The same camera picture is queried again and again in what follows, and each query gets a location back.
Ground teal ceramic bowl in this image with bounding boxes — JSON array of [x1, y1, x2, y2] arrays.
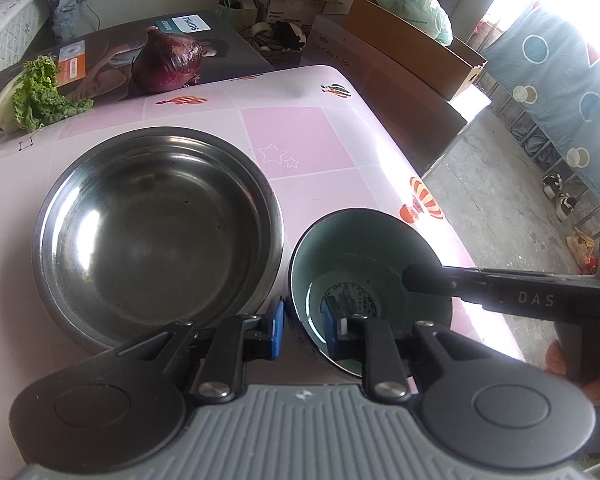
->
[[286, 208, 453, 378]]

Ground small steel bowl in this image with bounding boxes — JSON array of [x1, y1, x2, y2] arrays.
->
[[32, 127, 284, 353]]

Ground person's right hand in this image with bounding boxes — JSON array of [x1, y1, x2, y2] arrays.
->
[[545, 340, 600, 405]]

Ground black and white shoes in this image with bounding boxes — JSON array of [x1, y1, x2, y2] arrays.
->
[[543, 174, 578, 222]]

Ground pink patterned tablecloth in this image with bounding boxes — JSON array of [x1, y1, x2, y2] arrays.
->
[[0, 63, 527, 480]]

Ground blue patterned curtain cloth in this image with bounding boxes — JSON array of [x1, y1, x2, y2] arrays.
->
[[483, 6, 600, 200]]

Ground brown cardboard box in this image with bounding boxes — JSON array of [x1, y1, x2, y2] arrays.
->
[[343, 0, 486, 101]]

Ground red onion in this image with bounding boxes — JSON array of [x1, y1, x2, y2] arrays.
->
[[132, 26, 202, 94]]

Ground dark Philips appliance box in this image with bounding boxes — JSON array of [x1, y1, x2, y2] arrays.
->
[[0, 10, 273, 130]]

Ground green lettuce cabbage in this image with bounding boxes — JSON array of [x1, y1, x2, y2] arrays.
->
[[0, 55, 94, 133]]

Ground green plastic bag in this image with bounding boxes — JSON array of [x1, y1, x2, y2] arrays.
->
[[376, 0, 454, 47]]

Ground open cardboard box with clutter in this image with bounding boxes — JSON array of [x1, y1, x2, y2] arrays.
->
[[216, 0, 336, 60]]

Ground white quilted mattress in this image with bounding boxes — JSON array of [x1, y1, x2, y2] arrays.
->
[[0, 0, 50, 72]]

